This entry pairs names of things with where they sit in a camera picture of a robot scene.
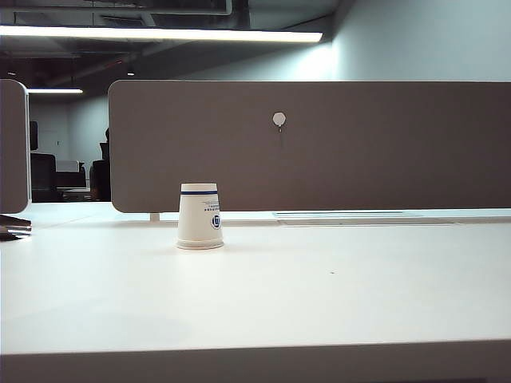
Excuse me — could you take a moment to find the dark office chair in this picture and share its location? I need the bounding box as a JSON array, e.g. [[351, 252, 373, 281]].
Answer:
[[30, 153, 57, 203]]

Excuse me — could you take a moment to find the short ceiling light strip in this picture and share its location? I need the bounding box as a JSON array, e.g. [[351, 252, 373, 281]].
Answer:
[[26, 88, 84, 95]]

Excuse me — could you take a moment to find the wide grey desk partition panel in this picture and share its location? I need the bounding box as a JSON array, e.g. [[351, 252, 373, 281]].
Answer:
[[108, 79, 511, 214]]

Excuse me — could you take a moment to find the white paper cup blue logo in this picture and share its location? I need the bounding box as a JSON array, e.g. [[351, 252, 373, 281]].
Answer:
[[177, 183, 224, 245], [176, 238, 225, 251]]

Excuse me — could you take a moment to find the narrow grey desk partition panel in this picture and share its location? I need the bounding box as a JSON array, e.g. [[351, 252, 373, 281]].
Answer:
[[0, 78, 32, 215]]

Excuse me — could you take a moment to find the long ceiling light strip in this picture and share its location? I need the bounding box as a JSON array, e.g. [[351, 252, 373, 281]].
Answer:
[[0, 25, 323, 44]]

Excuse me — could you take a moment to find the seated person silhouette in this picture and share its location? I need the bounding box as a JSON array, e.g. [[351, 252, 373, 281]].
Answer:
[[89, 126, 112, 202]]

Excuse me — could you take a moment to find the grey ceiling air duct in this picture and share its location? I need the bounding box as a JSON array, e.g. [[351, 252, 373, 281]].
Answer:
[[91, 0, 235, 25]]

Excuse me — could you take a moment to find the dark monitor stand base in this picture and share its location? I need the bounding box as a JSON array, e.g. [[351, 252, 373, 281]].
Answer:
[[0, 214, 33, 242]]

